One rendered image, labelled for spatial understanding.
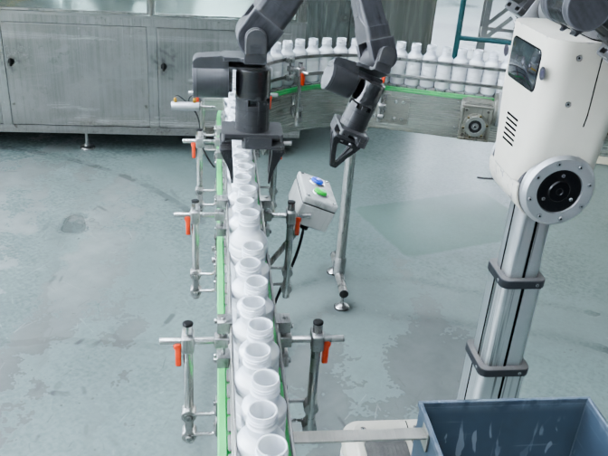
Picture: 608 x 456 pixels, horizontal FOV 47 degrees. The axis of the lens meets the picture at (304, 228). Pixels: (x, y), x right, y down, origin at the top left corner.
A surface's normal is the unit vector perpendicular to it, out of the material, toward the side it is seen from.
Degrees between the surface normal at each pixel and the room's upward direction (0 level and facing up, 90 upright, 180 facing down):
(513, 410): 90
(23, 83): 90
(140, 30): 90
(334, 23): 90
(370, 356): 0
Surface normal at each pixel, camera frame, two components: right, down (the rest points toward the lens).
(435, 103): -0.20, 0.44
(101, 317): 0.07, -0.89
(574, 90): 0.11, 0.46
